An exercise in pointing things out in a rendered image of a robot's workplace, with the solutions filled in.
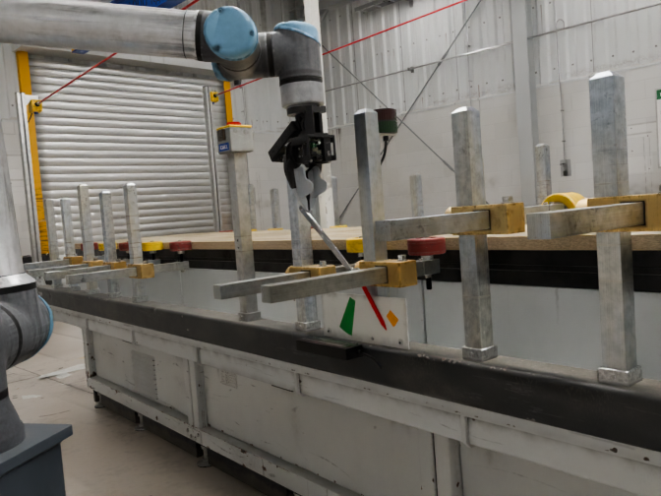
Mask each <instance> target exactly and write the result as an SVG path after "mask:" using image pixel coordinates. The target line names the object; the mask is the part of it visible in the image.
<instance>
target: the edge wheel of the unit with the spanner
mask: <svg viewBox="0 0 661 496"><path fill-rule="evenodd" d="M407 248H408V255H409V256H421V259H423V260H434V255H440V254H444V253H446V239H445V238H444V237H443V236H427V237H419V238H411V239H407ZM426 287H427V289H432V278H426Z"/></svg>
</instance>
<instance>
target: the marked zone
mask: <svg viewBox="0 0 661 496"><path fill-rule="evenodd" d="M354 309H355V300H354V299H352V298H351V297H349V300H348V303H347V306H346V309H345V311H344V314H343V317H342V320H341V323H340V327H341V328H342V329H343V330H344V331H345V332H346V333H348V334H349V335H351V336H352V329H353V319H354Z"/></svg>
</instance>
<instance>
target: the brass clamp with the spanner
mask: <svg viewBox="0 0 661 496"><path fill-rule="evenodd" d="M374 267H386V268H387V279H388V282H384V283H378V284H373V285H370V286H384V287H399V288H402V287H407V286H411V285H416V284H417V269H416V260H407V261H404V262H397V260H391V259H387V260H383V261H376V262H374V261H364V260H361V261H359V262H357V264H356V265H355V267H354V268H359V269H360V270H362V269H368V268H374Z"/></svg>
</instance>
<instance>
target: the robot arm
mask: <svg viewBox="0 0 661 496"><path fill-rule="evenodd" d="M273 30H274V31H270V32H258V30H257V27H256V25H255V23H254V22H253V20H252V19H251V18H250V17H249V15H248V14H247V13H245V12H244V11H243V10H241V9H239V8H236V7H233V6H223V7H220V8H217V9H215V10H213V11H206V10H197V11H189V10H178V9H166V8H155V7H145V6H134V5H123V4H112V3H101V2H91V1H80V0H0V43H9V44H20V45H32V46H44V47H55V48H67V49H79V50H89V51H101V52H113V53H125V54H136V55H147V56H159V57H170V58H182V59H194V60H196V61H203V62H211V65H212V69H213V72H214V74H215V76H216V77H217V78H218V79H219V80H220V81H227V82H232V81H235V80H248V79H260V78H272V77H279V87H280V98H281V107H282V108H284V109H286V111H287V116H288V117H295V121H291V122H290V123H289V125H288V126H287V127H286V129H285V130H284V131H283V133H282V134H281V135H280V137H279V138H278V139H277V141H276V142H275V143H274V145H273V146H272V147H271V149H270V150H269V156H270V159H271V162H283V168H284V173H285V176H286V179H287V181H288V183H289V186H290V188H291V189H292V191H293V193H294V195H295V197H296V198H297V200H298V202H299V203H300V205H301V206H302V207H303V209H304V210H305V211H311V210H312V209H313V207H314V205H315V202H316V199H317V196H319V195H321V194H322V193H324V192H326V191H327V189H328V183H327V181H325V180H324V179H322V178H321V172H322V164H325V163H331V161H332V160H336V151H335V139H334V135H329V134H328V133H324V129H323V117H322V113H326V112H327V110H326V106H325V105H324V104H325V95H324V84H323V73H322V61H321V48H320V47H321V44H320V40H319V32H318V30H317V28H316V27H315V26H313V25H311V24H308V23H305V22H296V21H290V22H282V23H279V24H277V25H276V26H275V27H274V29H273ZM331 143H333V155H331ZM301 164H304V165H305V166H306V167H309V168H308V169H307V170H306V171H305V168H304V167H303V166H300V165H301ZM299 166H300V167H299ZM52 331H53V315H52V312H51V309H50V307H49V305H48V304H47V303H46V301H45V300H44V299H43V298H42V297H40V296H39V295H38V293H37V287H36V281H35V279H34V278H32V277H31V276H29V275H28V274H27V273H26V272H25V271H24V265H23V258H22V252H21V245H20V238H19V232H18V226H17V220H16V213H15V206H14V200H13V193H12V187H11V180H10V174H9V167H8V160H7V155H6V148H5V142H4V135H3V128H2V122H1V115H0V454H2V453H4V452H7V451H9V450H11V449H13V448H14V447H16V446H18V445H19V444H20V443H22V442H23V441H24V439H25V437H26V433H25V425H24V423H23V422H22V421H21V419H20V418H19V416H18V414H17V412H16V410H15V408H14V406H13V404H12V402H11V401H10V398H9V391H8V382H7V372H6V370H8V369H10V368H12V367H14V366H16V365H17V364H19V363H21V362H24V361H26V360H28V359H30V358H32V357H33V356H35V355H36V354H37V353H38V352H39V351H40V350H41V349H42V348H43V347H44V346H45V345H46V344H47V342H48V341H49V339H50V337H51V334H52Z"/></svg>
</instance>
